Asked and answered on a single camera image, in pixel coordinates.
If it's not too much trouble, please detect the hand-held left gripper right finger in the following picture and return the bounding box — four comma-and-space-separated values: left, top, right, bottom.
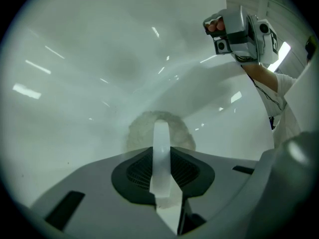
170, 146, 259, 236

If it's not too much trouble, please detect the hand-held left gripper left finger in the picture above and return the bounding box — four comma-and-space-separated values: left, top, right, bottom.
29, 146, 176, 239

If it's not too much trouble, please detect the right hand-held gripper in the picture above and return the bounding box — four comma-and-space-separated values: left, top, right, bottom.
203, 5, 280, 65

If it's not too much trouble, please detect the white fluffy scrubber with handle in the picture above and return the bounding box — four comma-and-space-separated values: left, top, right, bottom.
121, 110, 197, 199

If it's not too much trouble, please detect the white bathtub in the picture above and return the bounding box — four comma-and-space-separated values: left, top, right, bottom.
0, 0, 275, 209

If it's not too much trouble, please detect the person's right forearm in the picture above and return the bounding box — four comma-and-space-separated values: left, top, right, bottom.
242, 61, 279, 94

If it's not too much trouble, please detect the person's right hand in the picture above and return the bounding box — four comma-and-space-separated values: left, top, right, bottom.
207, 17, 226, 33

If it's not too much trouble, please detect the ceiling strip light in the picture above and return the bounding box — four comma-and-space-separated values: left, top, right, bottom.
267, 41, 292, 73

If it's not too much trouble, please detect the person's white shirt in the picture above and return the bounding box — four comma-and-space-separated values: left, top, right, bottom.
259, 72, 302, 150

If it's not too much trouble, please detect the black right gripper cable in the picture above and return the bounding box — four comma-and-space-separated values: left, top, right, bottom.
245, 71, 283, 111

